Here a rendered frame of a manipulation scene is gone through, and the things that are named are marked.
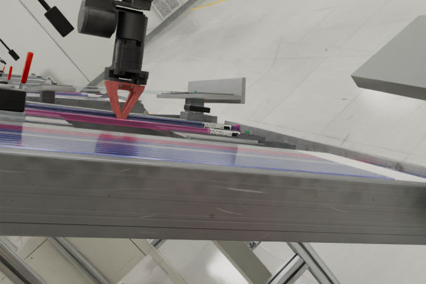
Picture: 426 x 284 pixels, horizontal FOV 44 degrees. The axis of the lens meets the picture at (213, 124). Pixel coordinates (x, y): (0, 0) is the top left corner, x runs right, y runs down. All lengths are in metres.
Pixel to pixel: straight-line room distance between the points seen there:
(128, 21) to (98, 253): 1.16
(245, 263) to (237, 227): 1.07
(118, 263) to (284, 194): 1.58
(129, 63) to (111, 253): 1.12
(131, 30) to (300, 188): 0.60
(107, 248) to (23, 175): 1.59
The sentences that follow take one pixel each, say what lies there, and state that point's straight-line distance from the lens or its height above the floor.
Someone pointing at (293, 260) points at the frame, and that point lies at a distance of 1.38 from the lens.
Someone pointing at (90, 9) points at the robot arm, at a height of 1.10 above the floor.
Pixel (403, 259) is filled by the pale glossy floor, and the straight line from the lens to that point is 1.69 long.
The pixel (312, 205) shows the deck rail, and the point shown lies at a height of 0.86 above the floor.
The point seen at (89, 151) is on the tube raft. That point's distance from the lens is 0.45.
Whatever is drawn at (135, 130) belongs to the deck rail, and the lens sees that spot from 1.12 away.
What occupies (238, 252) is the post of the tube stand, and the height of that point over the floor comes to 0.34.
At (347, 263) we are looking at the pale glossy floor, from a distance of 1.78.
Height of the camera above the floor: 1.12
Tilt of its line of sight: 19 degrees down
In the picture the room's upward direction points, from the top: 38 degrees counter-clockwise
